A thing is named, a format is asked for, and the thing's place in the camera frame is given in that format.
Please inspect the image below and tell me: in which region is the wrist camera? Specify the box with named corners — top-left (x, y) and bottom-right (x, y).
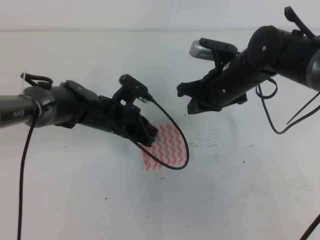
top-left (189, 38), bottom-right (240, 68)
top-left (119, 74), bottom-right (154, 103)

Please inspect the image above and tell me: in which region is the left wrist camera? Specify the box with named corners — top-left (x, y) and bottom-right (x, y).
top-left (119, 74), bottom-right (154, 103)

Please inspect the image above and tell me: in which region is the pink wavy striped towel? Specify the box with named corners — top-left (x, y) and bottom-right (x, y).
top-left (141, 122), bottom-right (187, 172)

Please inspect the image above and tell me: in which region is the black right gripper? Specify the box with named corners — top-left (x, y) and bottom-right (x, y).
top-left (176, 54), bottom-right (278, 115)

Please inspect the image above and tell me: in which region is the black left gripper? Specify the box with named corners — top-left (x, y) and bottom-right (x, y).
top-left (79, 95), bottom-right (158, 148)

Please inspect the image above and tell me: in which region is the camera cable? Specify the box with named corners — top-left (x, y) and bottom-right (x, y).
top-left (254, 6), bottom-right (320, 240)
top-left (16, 94), bottom-right (190, 240)

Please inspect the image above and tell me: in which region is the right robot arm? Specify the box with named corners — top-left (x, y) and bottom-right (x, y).
top-left (177, 25), bottom-right (320, 115)

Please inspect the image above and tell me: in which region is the right camera cable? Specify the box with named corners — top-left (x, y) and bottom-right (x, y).
top-left (254, 6), bottom-right (320, 240)

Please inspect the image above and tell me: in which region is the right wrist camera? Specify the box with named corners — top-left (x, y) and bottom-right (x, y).
top-left (189, 38), bottom-right (240, 68)

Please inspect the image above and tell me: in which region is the left camera cable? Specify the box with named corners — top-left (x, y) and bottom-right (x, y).
top-left (16, 94), bottom-right (190, 240)

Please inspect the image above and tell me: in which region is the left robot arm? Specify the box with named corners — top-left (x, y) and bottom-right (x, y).
top-left (0, 73), bottom-right (158, 147)

